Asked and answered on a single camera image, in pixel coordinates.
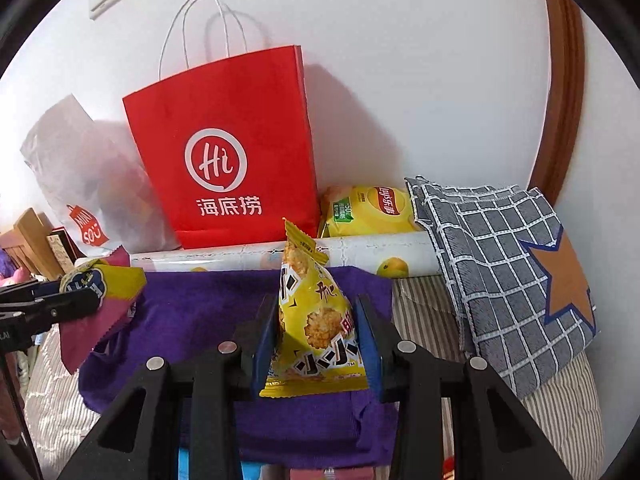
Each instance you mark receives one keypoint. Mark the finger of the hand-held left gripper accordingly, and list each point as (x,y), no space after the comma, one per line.
(70,310)
(30,294)

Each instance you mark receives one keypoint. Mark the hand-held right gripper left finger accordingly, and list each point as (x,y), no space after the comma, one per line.
(262,355)

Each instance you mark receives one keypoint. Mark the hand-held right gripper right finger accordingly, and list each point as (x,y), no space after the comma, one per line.
(370,355)

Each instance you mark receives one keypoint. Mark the yellow purple snack packet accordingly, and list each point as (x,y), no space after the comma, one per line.
(115,280)

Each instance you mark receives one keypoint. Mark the yellow triangular snack packet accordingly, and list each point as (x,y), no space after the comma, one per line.
(310,310)

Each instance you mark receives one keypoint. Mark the pink plush toy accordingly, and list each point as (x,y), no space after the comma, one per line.
(17,276)

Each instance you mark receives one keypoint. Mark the patterned box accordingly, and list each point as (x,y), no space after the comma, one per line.
(62,252)

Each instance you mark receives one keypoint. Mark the wooden furniture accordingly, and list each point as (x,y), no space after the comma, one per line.
(27,240)

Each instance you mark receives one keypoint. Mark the purple towel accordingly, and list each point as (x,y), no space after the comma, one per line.
(200,305)

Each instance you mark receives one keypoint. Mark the printed paper roll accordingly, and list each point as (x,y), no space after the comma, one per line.
(360,255)

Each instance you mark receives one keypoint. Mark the white plastic shopping bag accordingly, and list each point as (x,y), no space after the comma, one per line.
(85,170)

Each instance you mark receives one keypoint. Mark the yellow chips bag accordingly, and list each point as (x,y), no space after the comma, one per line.
(370,207)

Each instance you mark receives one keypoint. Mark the grey checked star cloth bag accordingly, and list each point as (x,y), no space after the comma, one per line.
(490,260)

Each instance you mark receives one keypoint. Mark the red paper bag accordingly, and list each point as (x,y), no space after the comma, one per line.
(225,135)

